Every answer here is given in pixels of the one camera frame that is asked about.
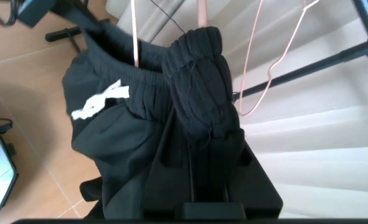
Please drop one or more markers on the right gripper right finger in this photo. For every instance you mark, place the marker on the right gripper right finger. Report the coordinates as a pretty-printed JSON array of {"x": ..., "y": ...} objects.
[{"x": 249, "y": 189}]

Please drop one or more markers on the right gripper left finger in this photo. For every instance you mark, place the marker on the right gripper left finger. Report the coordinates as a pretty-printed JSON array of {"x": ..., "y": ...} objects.
[{"x": 168, "y": 186}]

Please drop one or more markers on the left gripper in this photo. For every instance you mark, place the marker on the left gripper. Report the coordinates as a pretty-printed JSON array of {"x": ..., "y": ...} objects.
[{"x": 74, "y": 14}]

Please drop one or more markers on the pink clothes hanger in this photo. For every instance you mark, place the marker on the pink clothes hanger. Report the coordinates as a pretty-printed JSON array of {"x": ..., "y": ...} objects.
[
  {"x": 247, "y": 60},
  {"x": 135, "y": 31}
]

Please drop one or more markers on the black shorts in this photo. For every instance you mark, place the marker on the black shorts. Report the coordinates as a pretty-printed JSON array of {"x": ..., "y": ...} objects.
[{"x": 124, "y": 140}]

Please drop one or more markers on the black clothes rack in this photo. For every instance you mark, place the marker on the black clothes rack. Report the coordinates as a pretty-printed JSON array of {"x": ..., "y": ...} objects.
[{"x": 327, "y": 60}]

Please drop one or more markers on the beige curtain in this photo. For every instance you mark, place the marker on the beige curtain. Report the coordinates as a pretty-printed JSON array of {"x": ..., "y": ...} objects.
[{"x": 311, "y": 155}]

